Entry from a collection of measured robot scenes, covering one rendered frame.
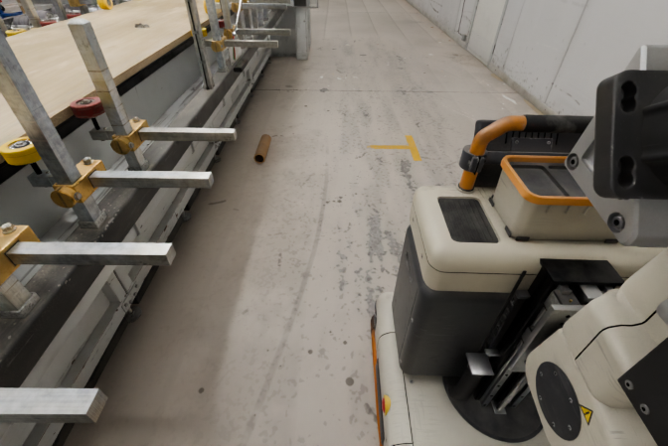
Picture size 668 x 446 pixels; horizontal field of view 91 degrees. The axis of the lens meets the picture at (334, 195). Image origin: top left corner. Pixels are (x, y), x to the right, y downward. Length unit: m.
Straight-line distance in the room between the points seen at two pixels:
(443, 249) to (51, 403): 0.63
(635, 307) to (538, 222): 0.22
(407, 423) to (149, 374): 0.95
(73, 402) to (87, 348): 0.93
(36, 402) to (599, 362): 0.72
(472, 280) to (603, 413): 0.27
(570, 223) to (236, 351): 1.21
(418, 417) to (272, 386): 0.56
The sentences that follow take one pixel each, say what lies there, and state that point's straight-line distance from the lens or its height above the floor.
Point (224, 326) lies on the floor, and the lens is 1.56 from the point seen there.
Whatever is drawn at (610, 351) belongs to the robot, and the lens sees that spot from 0.57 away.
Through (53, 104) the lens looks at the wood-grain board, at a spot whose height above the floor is 0.90.
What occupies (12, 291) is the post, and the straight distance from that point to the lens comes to 0.88.
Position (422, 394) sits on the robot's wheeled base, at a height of 0.28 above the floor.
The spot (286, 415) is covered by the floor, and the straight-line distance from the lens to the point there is 1.36.
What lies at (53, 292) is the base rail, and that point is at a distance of 0.92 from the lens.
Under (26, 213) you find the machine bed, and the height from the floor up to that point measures 0.70.
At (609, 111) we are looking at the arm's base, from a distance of 0.30.
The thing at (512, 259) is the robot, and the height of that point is 0.80.
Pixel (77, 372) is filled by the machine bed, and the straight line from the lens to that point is 1.47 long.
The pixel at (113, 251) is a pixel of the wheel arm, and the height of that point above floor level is 0.83.
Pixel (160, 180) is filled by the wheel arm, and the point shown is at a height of 0.82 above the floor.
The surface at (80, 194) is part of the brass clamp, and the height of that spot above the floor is 0.81.
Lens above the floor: 1.28
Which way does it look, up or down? 38 degrees down
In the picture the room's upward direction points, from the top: 1 degrees clockwise
